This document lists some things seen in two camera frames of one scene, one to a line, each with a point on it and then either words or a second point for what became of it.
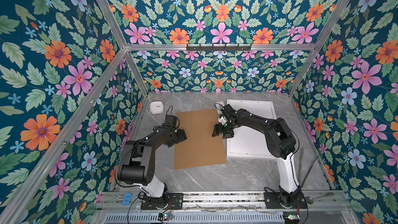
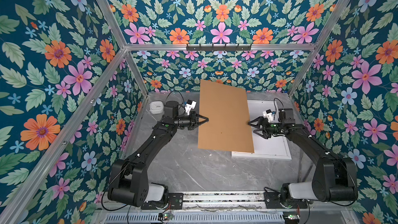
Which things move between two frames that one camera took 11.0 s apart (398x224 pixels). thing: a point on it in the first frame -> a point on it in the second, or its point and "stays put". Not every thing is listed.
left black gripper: [182, 135] -> [193, 122]
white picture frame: [247, 141] stays put
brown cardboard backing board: [200, 148] -> [226, 108]
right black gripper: [218, 126] -> [264, 133]
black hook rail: [224, 48] stays put
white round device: [156, 107] stays put
